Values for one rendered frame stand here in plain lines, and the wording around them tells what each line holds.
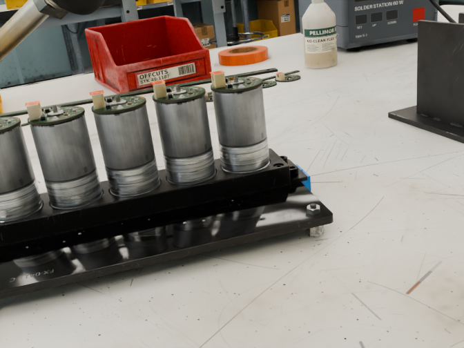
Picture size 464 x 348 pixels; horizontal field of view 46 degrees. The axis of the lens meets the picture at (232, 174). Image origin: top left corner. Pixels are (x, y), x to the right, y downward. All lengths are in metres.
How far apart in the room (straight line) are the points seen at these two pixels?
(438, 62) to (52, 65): 4.43
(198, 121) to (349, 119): 0.17
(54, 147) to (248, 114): 0.09
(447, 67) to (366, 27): 0.28
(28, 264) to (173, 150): 0.08
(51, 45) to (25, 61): 0.24
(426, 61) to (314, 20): 0.21
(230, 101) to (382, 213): 0.09
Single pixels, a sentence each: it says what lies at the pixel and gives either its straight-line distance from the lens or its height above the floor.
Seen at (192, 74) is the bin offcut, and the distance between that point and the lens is 0.56.
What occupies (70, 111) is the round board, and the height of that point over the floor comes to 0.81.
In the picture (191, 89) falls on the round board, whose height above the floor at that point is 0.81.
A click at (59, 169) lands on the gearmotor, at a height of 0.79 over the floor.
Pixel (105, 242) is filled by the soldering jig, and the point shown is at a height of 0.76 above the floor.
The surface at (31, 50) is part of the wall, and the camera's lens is 4.68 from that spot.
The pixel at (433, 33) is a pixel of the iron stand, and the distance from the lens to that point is 0.37.
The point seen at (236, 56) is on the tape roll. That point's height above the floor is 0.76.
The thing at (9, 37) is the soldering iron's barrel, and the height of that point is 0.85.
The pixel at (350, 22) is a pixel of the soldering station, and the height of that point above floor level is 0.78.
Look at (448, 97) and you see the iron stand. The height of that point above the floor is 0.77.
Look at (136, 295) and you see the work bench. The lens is 0.22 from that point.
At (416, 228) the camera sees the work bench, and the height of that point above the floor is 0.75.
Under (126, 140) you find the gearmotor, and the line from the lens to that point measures 0.25.
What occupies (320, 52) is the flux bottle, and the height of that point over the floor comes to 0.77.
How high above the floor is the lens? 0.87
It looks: 22 degrees down
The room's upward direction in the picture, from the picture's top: 7 degrees counter-clockwise
